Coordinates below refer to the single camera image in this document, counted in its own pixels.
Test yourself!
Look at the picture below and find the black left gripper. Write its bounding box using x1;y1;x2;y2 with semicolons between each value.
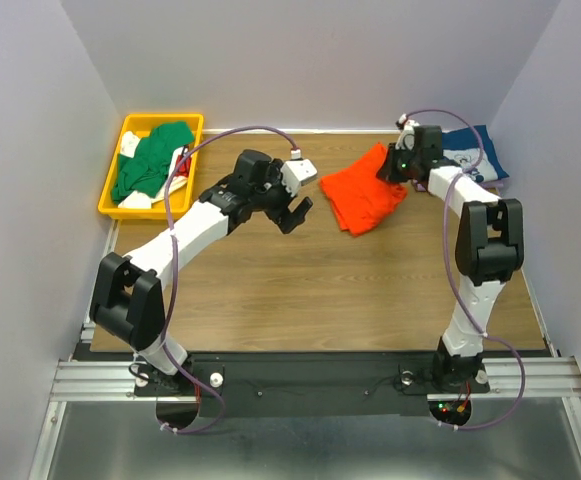
250;159;311;234

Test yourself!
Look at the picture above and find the orange t shirt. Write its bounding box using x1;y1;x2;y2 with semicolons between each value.
319;143;408;236

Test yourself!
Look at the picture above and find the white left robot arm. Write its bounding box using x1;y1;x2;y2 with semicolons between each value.
89;149;317;394

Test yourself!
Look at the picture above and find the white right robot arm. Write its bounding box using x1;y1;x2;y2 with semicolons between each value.
377;117;524;390

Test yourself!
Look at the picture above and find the folded lavender t shirt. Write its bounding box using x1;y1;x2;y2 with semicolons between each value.
410;180;505;192

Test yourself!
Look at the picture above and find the folded navy printed t shirt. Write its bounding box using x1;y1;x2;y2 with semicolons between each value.
442;125;509;184

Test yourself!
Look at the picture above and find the green t shirt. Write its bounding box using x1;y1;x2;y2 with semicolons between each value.
111;121;195;206

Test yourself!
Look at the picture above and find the white printed t shirt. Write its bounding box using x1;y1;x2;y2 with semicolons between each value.
118;131;189;210

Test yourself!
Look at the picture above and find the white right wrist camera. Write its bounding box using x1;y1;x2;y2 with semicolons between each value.
395;114;420;151

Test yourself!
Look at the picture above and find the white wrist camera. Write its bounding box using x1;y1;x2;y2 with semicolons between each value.
395;114;420;151
280;148;318;197

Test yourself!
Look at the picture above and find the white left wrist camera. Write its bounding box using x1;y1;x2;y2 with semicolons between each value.
280;148;318;197

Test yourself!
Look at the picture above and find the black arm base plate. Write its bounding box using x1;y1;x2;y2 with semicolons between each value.
130;351;489;422

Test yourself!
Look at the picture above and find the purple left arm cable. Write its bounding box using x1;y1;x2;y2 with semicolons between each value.
158;125;304;435

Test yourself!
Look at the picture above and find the aluminium frame rail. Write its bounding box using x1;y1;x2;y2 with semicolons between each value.
28;219;581;480

